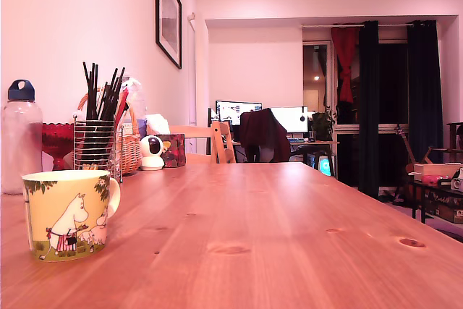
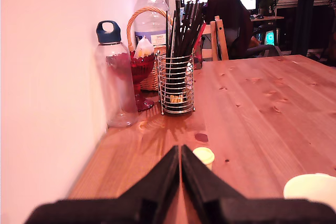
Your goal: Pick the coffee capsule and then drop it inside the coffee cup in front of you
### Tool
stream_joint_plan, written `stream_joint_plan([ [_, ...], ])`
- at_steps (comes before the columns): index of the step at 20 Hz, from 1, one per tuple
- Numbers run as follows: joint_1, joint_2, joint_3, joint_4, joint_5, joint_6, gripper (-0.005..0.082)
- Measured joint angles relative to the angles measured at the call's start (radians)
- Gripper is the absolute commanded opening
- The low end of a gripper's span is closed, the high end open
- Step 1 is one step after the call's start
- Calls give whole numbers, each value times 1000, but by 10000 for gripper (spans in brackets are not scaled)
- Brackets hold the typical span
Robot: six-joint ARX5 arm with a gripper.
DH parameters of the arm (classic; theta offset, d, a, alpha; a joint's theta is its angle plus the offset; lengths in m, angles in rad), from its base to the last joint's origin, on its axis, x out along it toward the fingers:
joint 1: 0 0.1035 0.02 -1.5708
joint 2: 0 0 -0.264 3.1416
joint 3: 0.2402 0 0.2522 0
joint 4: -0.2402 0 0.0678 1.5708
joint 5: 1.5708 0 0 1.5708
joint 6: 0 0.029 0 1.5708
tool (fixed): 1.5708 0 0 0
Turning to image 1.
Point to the floral tissue box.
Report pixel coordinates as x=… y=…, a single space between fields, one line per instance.
x=175 y=151

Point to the black chopstick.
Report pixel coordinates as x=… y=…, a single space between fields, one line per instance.
x=86 y=92
x=96 y=92
x=114 y=77
x=121 y=77
x=92 y=92

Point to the black framed wall picture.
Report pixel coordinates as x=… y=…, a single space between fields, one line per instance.
x=170 y=16

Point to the wooden computer desk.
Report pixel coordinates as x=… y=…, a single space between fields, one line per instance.
x=318 y=142

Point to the grey office chair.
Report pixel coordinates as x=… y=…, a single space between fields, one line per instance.
x=267 y=153

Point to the wooden shelf unit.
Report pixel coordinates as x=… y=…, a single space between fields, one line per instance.
x=455 y=128

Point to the pale wooden chair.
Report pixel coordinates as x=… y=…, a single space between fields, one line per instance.
x=224 y=142

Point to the green potted plant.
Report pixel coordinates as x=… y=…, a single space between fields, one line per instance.
x=322 y=124

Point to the small white round camera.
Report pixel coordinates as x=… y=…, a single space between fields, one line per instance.
x=145 y=160

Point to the white curtain rod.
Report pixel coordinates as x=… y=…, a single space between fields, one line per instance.
x=318 y=25

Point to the small black round webcam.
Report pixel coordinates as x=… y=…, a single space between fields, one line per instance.
x=302 y=118

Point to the red curtain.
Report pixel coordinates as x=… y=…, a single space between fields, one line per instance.
x=343 y=48

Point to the white framed glass door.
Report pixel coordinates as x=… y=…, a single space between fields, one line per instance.
x=316 y=66

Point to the pale wooden box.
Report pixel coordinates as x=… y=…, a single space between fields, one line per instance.
x=434 y=169

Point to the dark curtain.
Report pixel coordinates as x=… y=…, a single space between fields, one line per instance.
x=369 y=106
x=425 y=88

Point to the glowing computer case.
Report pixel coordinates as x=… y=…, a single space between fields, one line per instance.
x=325 y=167

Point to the white wall pipe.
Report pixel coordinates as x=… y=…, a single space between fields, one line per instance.
x=191 y=70

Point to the white tissue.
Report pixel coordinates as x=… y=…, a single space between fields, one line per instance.
x=157 y=124

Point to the red glass footed bowl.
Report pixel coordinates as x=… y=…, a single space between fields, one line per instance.
x=56 y=139

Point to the red utensil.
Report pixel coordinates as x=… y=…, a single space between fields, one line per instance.
x=122 y=101

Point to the dark red jacket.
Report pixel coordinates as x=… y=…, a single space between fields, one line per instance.
x=264 y=128

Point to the computer monitor showing white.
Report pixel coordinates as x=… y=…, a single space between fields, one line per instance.
x=289 y=119

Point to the clear plastic bottle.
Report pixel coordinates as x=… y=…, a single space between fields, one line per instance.
x=139 y=104

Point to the brown printed box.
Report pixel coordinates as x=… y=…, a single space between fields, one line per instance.
x=448 y=211

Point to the wooden guitar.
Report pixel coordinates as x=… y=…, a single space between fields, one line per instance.
x=408 y=148

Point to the clear water bottle blue cap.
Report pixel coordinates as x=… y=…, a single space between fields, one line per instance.
x=21 y=135

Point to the dark shoe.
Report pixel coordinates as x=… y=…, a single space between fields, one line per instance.
x=392 y=198

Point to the yellow cartoon print mug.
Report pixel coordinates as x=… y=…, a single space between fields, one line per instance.
x=54 y=215

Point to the pink case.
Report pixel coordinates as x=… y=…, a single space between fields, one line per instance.
x=430 y=179

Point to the white instant camera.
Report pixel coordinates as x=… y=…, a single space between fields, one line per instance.
x=458 y=183

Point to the black side table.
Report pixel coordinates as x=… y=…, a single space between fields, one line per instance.
x=422 y=207

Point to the computer monitor showing windows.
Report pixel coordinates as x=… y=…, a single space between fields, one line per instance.
x=231 y=110

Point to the backlit keyboard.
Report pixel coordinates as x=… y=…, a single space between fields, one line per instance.
x=298 y=139

